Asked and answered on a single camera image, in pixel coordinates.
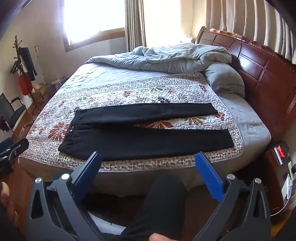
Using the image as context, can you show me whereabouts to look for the black pants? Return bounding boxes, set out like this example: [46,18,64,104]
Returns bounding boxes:
[58,103,234,161]

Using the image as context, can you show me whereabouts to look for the person left hand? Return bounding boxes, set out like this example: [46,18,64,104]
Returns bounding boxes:
[1,182,19,228]

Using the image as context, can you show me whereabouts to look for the floral quilted bedspread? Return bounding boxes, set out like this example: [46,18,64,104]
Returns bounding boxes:
[20,73,244,172]

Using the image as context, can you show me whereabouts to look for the black office chair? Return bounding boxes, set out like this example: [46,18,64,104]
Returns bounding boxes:
[1,93,35,140]

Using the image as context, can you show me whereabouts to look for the grey bed sheet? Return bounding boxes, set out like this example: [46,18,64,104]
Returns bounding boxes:
[55,64,271,164]

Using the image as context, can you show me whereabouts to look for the wooden nightstand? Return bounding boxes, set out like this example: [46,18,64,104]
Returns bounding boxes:
[262,141,295,223]

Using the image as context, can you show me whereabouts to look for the cardboard box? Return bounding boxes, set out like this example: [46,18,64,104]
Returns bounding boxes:
[32,82,52,103]

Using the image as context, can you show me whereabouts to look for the red hanging bag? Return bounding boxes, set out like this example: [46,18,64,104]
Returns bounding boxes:
[18,74,33,95]

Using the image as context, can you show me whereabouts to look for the red digital clock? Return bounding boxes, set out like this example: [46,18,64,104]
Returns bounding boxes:
[273,145,288,165]

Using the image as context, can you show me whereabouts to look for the wooden coat rack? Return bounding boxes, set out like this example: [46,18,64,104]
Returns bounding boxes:
[10,35,40,104]

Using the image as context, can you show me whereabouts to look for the black hanging garment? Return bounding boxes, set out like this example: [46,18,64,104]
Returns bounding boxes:
[18,47,37,81]

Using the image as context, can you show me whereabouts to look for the grey pillow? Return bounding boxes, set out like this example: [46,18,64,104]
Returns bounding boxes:
[203,62,245,98]

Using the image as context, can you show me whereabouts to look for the red wooden headboard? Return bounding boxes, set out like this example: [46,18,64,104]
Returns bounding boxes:
[196,27,295,141]

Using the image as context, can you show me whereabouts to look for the grey-blue duvet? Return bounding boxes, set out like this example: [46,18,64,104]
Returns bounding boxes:
[86,43,232,74]

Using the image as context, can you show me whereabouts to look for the beige window curtain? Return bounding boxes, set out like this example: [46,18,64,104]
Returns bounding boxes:
[125,0,147,52]

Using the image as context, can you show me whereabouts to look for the window with wooden frame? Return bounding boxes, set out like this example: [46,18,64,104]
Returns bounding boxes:
[60,1,125,52]

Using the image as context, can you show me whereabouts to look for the beige wall curtain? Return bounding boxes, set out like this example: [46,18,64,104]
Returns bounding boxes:
[206,0,295,64]

